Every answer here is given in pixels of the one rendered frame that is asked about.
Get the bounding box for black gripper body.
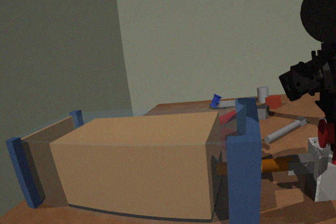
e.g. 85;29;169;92
308;43;336;119

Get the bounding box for crank handle with blue knob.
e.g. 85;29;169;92
212;94;235;103

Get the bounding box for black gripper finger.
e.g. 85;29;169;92
325;111;336;157
315;100;334;151

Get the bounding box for grey cylinder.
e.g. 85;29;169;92
257;87;269;103

